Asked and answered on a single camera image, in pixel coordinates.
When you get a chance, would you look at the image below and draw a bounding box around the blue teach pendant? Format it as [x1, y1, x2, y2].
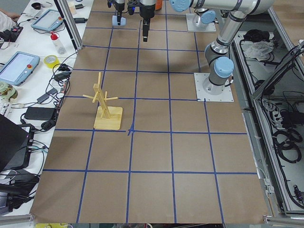
[0, 51, 40, 86]
[31, 9, 63, 32]

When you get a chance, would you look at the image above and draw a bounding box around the red capped squeeze bottle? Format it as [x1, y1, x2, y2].
[50, 31, 67, 55]

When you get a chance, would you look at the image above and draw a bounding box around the aluminium frame post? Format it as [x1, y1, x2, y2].
[54, 0, 83, 51]

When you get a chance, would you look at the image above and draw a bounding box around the light blue plastic cup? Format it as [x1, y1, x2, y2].
[112, 15, 126, 26]

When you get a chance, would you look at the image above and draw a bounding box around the orange cylindrical can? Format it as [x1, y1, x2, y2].
[155, 0, 162, 10]

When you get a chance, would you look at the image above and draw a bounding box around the yellow tape roll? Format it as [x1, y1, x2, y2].
[44, 55, 60, 68]

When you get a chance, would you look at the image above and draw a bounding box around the blue teach pendant near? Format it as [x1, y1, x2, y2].
[0, 51, 40, 86]

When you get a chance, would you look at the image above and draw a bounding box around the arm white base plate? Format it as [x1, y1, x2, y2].
[186, 13, 216, 33]
[194, 73, 234, 102]

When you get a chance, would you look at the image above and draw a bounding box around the black laptop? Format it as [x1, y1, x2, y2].
[0, 115, 34, 171]

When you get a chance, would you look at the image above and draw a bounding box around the white crumpled cloth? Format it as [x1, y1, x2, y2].
[244, 41, 274, 61]

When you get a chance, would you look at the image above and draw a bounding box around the wooden cup rack stand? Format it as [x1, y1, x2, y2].
[83, 72, 123, 130]

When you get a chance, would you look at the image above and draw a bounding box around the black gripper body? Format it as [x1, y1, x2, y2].
[139, 0, 156, 19]
[107, 0, 125, 11]

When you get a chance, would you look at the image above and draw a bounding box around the blue teach pendant far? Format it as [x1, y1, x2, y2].
[31, 9, 63, 32]

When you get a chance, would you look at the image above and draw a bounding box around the black power adapter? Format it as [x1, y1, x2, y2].
[24, 107, 55, 121]

